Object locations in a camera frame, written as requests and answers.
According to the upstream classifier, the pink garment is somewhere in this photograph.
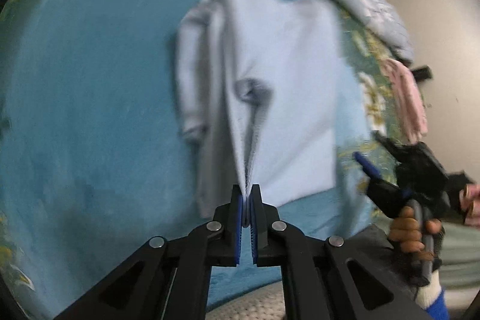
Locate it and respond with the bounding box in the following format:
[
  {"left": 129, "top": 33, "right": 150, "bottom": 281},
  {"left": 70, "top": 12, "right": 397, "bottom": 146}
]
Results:
[{"left": 379, "top": 58, "right": 429, "bottom": 145}]

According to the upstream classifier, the teal floral blanket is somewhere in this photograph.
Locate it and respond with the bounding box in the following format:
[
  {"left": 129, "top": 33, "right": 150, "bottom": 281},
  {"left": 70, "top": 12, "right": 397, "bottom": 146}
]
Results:
[{"left": 0, "top": 0, "right": 428, "bottom": 313}]

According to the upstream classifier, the black wall fixture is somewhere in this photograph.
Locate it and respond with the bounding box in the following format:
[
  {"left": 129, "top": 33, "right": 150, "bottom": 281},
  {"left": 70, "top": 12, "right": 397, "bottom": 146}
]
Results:
[{"left": 410, "top": 66, "right": 433, "bottom": 81}]

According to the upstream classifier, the light blue floral quilt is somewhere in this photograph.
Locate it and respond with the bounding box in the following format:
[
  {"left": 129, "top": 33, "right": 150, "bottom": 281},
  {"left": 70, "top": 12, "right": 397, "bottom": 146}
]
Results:
[{"left": 270, "top": 0, "right": 415, "bottom": 63}]

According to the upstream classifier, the light blue printed t-shirt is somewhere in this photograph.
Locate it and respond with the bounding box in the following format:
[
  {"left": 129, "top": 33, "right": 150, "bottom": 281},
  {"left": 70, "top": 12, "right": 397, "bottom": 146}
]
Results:
[{"left": 174, "top": 0, "right": 376, "bottom": 227}]

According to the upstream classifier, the beige knit mattress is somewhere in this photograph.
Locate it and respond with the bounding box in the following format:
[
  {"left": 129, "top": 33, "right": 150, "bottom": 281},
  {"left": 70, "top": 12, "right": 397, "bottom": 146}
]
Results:
[{"left": 206, "top": 286, "right": 286, "bottom": 320}]

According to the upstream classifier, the person's right hand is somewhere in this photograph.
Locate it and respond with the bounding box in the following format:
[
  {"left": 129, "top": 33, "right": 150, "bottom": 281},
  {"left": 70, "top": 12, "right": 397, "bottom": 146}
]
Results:
[{"left": 387, "top": 207, "right": 446, "bottom": 254}]

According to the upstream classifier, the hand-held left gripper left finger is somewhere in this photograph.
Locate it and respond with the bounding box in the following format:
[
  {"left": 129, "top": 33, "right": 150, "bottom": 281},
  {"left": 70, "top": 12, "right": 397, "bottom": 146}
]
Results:
[{"left": 52, "top": 184, "right": 244, "bottom": 320}]

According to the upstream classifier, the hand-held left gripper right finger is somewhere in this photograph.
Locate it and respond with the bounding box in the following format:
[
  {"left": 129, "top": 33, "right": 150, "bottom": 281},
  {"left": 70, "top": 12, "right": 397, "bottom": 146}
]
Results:
[{"left": 249, "top": 184, "right": 436, "bottom": 320}]

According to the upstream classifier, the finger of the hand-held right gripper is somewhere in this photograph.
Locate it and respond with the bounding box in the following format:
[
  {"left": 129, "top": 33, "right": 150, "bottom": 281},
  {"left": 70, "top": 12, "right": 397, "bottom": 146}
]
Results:
[
  {"left": 352, "top": 151, "right": 410, "bottom": 219},
  {"left": 372, "top": 132, "right": 413, "bottom": 165}
]

